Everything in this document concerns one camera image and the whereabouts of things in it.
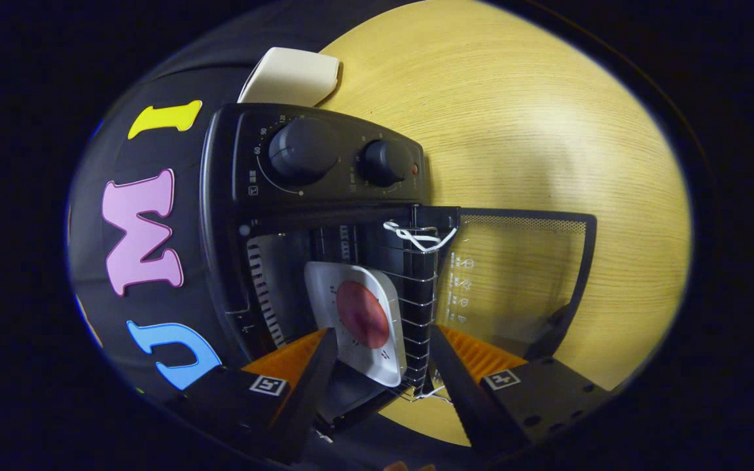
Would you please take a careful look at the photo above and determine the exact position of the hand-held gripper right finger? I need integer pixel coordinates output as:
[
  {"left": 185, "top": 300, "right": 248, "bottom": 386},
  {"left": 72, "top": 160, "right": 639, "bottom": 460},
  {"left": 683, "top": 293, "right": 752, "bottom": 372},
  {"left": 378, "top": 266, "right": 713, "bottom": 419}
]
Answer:
[{"left": 428, "top": 324, "right": 611, "bottom": 456}]

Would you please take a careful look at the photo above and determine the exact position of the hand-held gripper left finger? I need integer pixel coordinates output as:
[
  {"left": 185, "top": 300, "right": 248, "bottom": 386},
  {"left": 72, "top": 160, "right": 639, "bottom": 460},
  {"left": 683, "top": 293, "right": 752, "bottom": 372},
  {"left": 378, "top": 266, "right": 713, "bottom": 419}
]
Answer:
[{"left": 168, "top": 327, "right": 339, "bottom": 466}]

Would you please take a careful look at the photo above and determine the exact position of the pink round ham slice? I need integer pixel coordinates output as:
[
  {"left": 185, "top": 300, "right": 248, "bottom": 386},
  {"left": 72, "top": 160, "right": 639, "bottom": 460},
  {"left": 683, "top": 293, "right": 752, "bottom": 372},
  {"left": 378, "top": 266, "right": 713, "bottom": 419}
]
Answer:
[{"left": 336, "top": 281, "right": 391, "bottom": 350}]

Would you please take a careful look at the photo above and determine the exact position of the white string tie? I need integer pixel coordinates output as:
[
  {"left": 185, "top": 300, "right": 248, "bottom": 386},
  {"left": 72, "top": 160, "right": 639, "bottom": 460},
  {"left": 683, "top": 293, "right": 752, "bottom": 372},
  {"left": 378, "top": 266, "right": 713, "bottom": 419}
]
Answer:
[{"left": 383, "top": 220, "right": 459, "bottom": 254}]

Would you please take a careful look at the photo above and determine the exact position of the black toaster oven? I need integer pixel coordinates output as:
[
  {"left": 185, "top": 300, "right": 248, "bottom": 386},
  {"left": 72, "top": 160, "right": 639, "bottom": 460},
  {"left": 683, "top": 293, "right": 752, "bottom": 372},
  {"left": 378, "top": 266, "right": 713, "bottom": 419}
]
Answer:
[{"left": 199, "top": 103, "right": 598, "bottom": 436}]

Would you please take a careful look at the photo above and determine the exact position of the black backdrop cloth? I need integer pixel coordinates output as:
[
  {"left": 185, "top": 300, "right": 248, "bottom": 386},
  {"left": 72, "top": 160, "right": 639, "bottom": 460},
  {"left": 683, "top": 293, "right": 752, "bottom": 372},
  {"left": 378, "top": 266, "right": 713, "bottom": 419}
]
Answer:
[{"left": 66, "top": 0, "right": 476, "bottom": 469}]

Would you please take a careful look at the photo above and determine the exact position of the white square plate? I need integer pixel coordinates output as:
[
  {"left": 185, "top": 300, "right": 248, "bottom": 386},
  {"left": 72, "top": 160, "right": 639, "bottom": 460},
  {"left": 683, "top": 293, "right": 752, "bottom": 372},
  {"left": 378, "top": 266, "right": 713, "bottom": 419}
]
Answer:
[{"left": 304, "top": 262, "right": 408, "bottom": 388}]

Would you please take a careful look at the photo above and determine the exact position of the wire oven rack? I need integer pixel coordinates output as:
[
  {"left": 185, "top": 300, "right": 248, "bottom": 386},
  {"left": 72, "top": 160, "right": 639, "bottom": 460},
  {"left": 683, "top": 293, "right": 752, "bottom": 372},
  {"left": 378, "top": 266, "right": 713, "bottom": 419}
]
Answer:
[{"left": 377, "top": 222, "right": 446, "bottom": 401}]

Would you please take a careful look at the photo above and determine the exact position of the white plastic appliance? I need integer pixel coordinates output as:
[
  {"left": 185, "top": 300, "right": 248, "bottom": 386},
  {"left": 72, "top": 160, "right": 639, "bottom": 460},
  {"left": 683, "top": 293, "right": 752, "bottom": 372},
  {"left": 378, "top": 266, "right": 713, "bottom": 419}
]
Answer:
[{"left": 238, "top": 47, "right": 342, "bottom": 108}]

